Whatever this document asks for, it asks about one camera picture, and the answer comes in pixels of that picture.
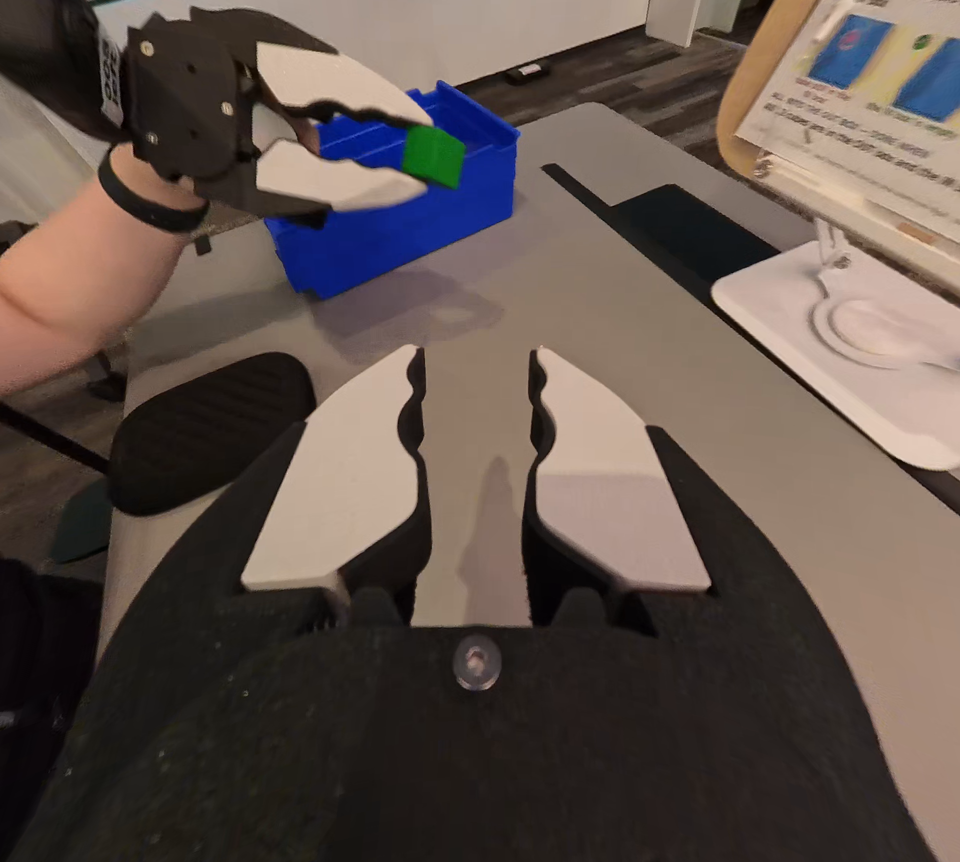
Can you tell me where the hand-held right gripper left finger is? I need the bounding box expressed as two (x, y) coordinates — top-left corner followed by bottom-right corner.
(240, 345), (435, 627)

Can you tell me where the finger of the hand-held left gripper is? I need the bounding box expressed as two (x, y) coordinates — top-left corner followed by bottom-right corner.
(255, 138), (429, 212)
(255, 41), (435, 128)

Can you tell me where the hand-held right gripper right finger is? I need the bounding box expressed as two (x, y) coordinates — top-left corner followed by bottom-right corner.
(522, 346), (712, 627)

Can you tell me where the blue plastic bin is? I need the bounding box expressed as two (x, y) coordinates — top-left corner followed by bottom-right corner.
(264, 80), (521, 298)

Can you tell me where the green wooden cube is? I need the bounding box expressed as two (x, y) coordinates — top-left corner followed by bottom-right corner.
(401, 127), (468, 190)

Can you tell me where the person's left forearm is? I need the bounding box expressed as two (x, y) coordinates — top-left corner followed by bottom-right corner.
(0, 146), (211, 398)

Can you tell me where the black wristband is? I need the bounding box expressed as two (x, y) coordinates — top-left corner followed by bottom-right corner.
(97, 146), (211, 235)

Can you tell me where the black chair armrest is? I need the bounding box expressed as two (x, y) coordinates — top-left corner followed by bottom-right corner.
(108, 352), (318, 517)

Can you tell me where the black desk cover flap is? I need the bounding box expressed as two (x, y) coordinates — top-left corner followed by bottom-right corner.
(611, 183), (781, 282)

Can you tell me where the person's black clothing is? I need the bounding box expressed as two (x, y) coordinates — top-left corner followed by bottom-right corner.
(0, 558), (102, 856)

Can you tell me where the printed instruction sheet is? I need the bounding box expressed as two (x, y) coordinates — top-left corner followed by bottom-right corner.
(735, 0), (960, 241)

